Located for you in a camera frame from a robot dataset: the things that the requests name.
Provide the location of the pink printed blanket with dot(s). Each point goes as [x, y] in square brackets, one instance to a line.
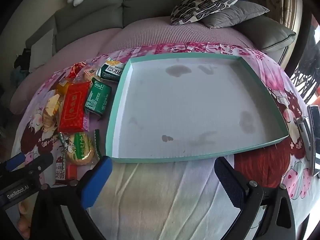
[150, 192]

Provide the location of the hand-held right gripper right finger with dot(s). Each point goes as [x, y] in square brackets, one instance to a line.
[228, 185]

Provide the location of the small red and white packet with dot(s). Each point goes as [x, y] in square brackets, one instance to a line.
[65, 172]

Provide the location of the dark cloth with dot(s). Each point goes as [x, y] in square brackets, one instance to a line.
[21, 58]

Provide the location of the green and white snack packet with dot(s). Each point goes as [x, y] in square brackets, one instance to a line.
[113, 71]

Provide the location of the black metal railing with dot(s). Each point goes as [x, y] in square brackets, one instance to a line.
[306, 82]

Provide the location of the large red snack packet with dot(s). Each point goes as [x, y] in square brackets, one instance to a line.
[73, 107]

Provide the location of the clear bread packet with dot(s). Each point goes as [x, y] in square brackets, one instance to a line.
[88, 74]

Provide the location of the pink textured sofa cover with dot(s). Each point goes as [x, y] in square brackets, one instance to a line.
[150, 32]

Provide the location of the person's left hand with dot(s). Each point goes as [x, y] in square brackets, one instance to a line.
[23, 221]

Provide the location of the black and white patterned pillow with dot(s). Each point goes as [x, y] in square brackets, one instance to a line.
[207, 2]

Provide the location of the dark green snack packet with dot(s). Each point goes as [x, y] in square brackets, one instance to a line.
[97, 97]

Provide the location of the silver stand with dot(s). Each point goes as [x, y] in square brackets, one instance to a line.
[306, 140]

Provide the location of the grey pillow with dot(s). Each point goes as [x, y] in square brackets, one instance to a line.
[237, 13]

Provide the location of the green label rice cracker packet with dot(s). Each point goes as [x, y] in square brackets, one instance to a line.
[80, 151]

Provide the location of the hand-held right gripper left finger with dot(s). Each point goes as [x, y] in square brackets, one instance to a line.
[96, 182]

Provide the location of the shiny red cracker packet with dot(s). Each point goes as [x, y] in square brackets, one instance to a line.
[75, 71]

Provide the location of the gold cracker packet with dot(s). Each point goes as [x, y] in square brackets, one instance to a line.
[50, 115]

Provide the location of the dark phone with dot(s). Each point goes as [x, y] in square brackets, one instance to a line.
[314, 117]

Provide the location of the teal shallow box tray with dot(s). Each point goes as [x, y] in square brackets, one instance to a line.
[187, 105]

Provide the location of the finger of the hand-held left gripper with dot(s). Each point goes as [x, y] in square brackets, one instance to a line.
[15, 161]
[37, 165]

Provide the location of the patterned beige curtain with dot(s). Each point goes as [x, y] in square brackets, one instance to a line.
[277, 0]

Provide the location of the white cushion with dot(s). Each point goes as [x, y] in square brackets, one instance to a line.
[41, 50]

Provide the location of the grey-green sofa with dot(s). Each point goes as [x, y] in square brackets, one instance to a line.
[150, 2]

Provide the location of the pink snack packet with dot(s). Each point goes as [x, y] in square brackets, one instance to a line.
[86, 123]

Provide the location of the yellow snack packet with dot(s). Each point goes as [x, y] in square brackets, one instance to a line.
[62, 87]

